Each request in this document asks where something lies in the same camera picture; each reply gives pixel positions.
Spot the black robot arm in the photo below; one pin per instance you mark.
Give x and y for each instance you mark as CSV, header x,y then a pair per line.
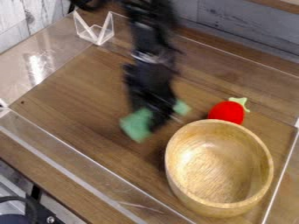
x,y
151,22

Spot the black clamp with screw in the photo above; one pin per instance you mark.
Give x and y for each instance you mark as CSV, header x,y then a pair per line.
x,y
39,213

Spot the clear acrylic corner bracket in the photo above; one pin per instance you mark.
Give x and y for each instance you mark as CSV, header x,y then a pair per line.
x,y
95,34

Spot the red toy strawberry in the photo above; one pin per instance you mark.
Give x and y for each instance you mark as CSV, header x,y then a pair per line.
x,y
230,110

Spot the green rectangular block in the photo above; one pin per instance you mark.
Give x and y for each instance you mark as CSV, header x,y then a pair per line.
x,y
143,122

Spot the brown wooden bowl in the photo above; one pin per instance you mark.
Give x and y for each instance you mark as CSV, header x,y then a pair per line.
x,y
220,168

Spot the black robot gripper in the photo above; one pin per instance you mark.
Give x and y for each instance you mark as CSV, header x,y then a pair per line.
x,y
149,81

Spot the clear acrylic front wall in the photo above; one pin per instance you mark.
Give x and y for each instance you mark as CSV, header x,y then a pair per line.
x,y
98,195

